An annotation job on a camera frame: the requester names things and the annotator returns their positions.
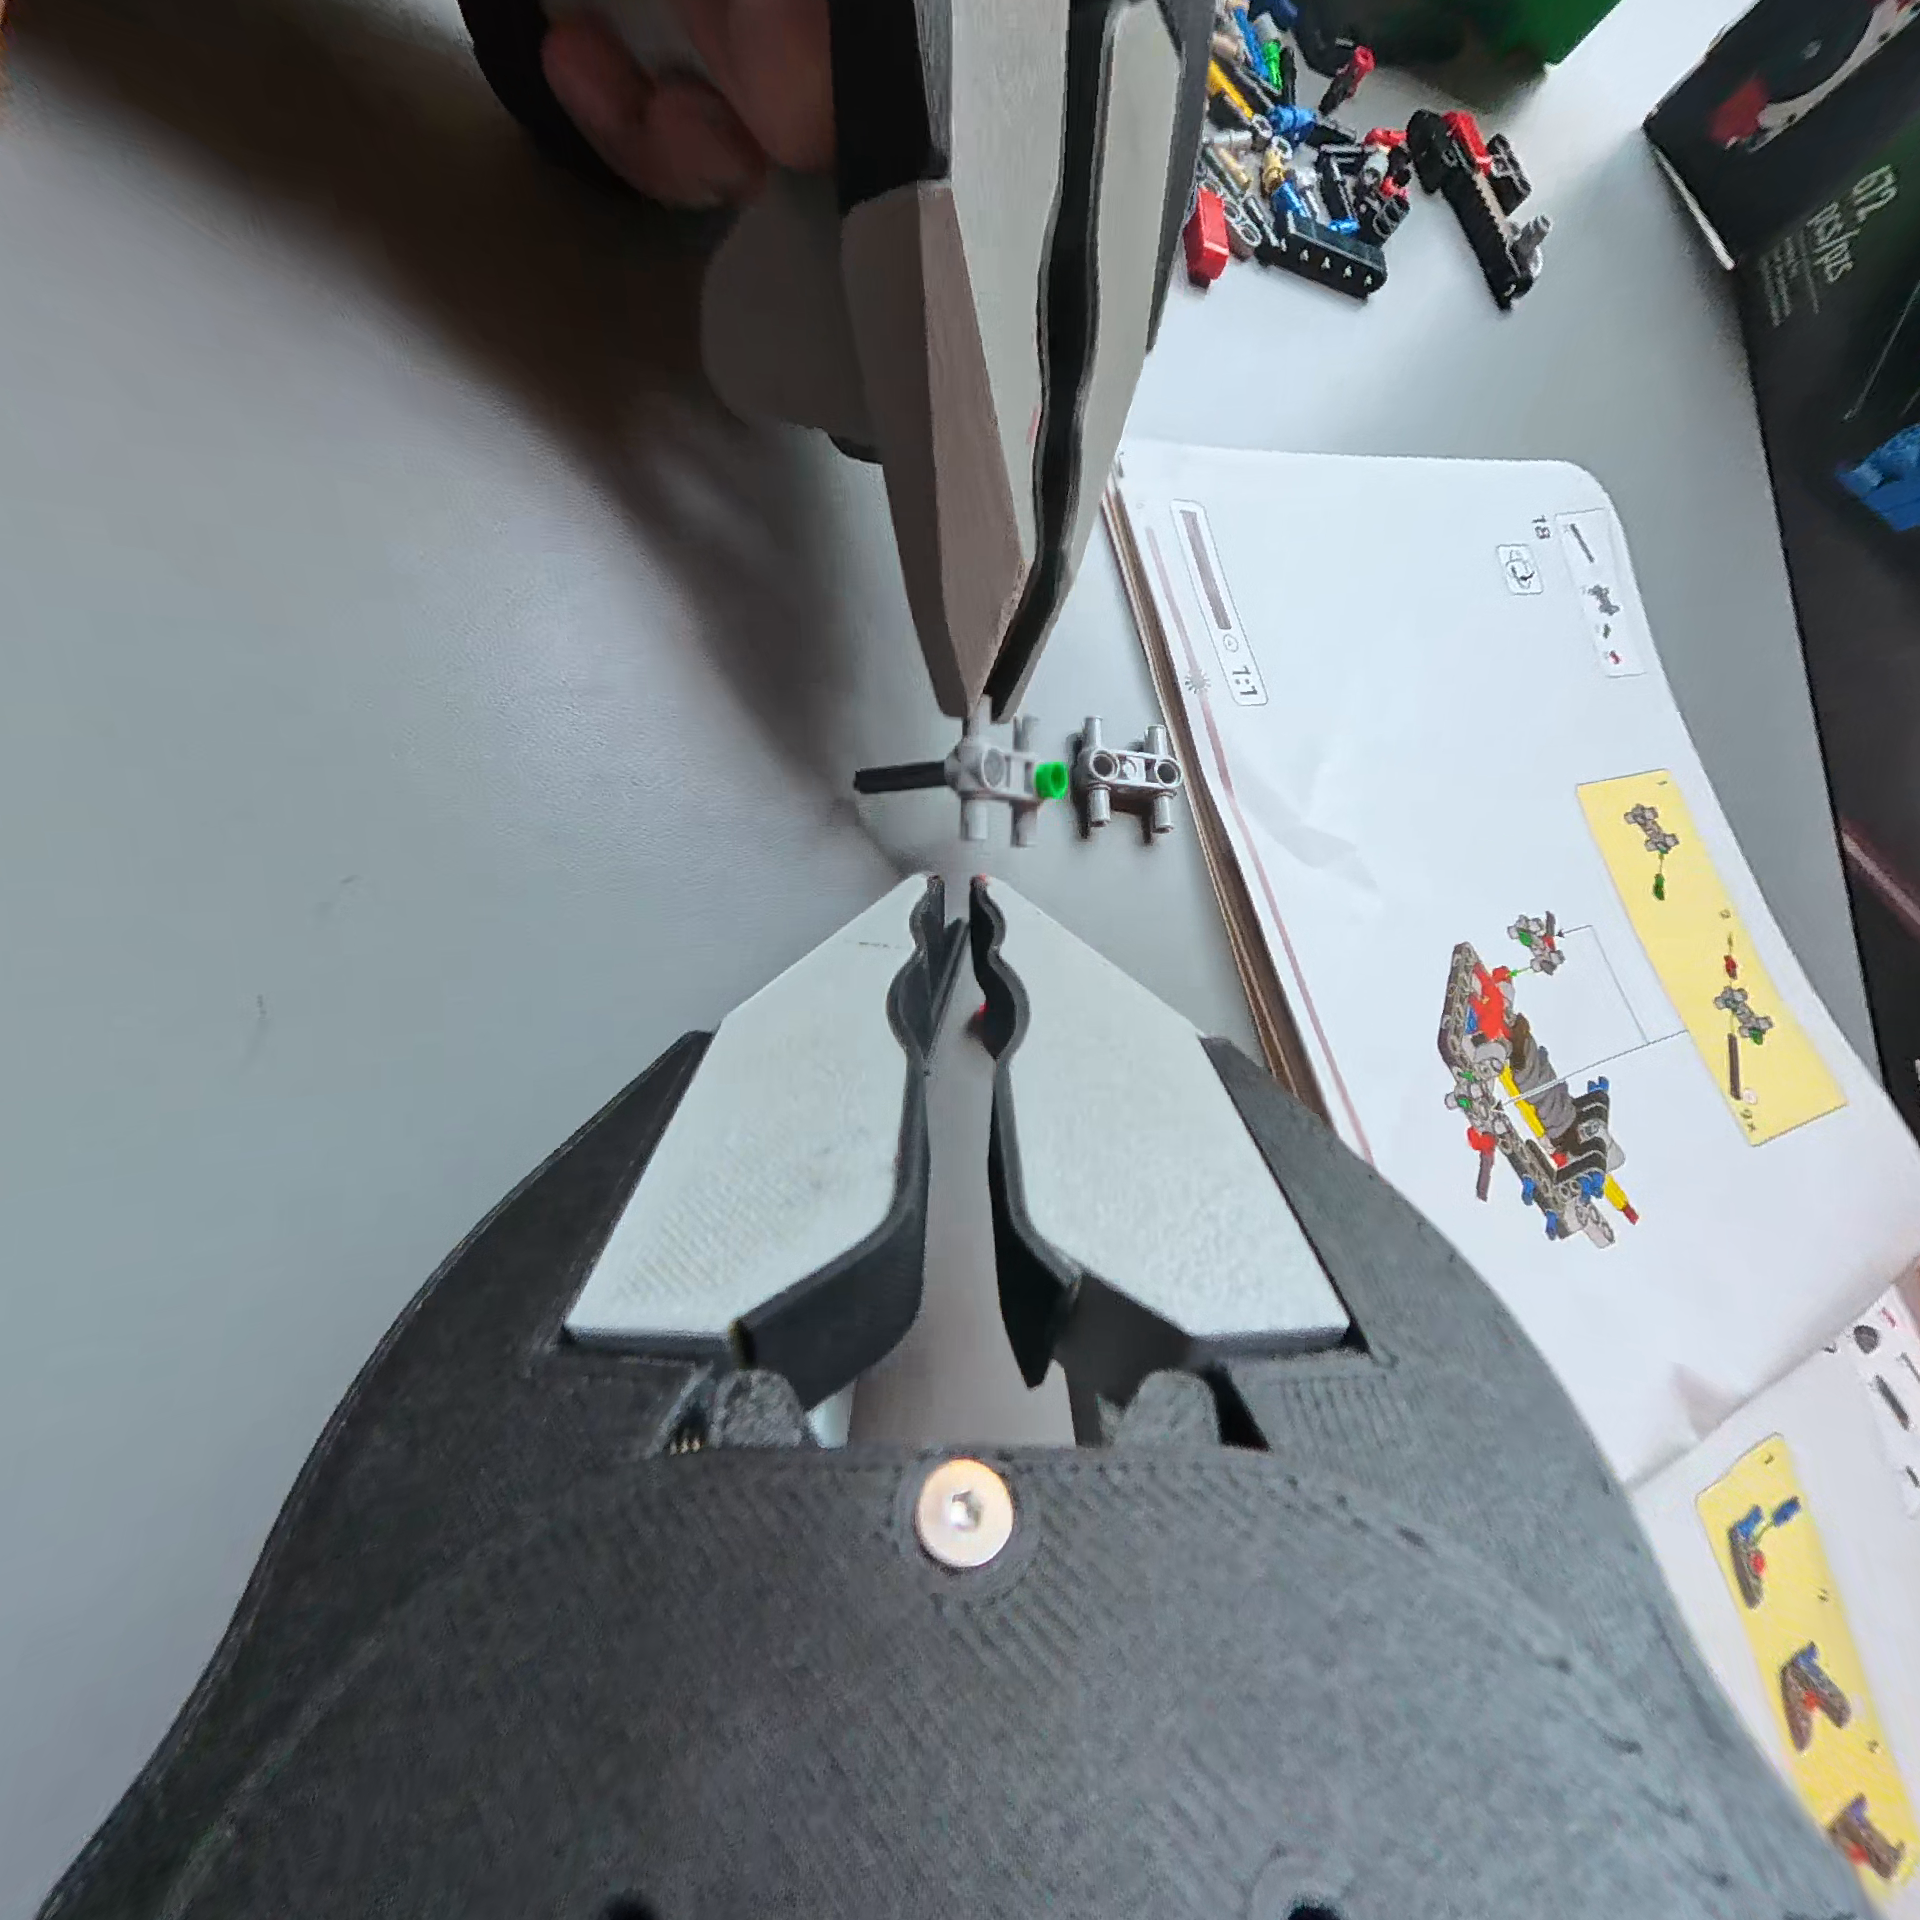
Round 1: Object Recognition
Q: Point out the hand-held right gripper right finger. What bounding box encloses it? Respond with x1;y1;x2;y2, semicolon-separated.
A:
966;878;1354;1414

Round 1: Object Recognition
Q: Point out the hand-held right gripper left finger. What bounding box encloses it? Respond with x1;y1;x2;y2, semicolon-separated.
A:
562;873;946;1407

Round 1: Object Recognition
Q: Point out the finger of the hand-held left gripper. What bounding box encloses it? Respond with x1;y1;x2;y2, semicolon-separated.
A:
983;0;1216;729
836;0;1080;710

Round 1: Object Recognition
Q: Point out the grey lego connector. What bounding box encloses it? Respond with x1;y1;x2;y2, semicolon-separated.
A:
1068;719;1186;839
948;709;1050;845

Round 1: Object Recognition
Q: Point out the pile of loose lego pieces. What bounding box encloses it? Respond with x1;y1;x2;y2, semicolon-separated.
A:
1176;0;1554;309

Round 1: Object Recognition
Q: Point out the lego instruction booklet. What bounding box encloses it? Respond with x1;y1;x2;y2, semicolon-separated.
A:
1101;433;1920;1907

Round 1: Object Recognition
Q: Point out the black lego set box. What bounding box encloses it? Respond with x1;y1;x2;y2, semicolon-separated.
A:
1641;0;1920;1112

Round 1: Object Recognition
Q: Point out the person's left hand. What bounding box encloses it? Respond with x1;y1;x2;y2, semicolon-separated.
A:
457;0;838;214

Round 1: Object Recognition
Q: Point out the green plastic bin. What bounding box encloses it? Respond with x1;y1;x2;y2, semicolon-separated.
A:
1357;0;1625;69

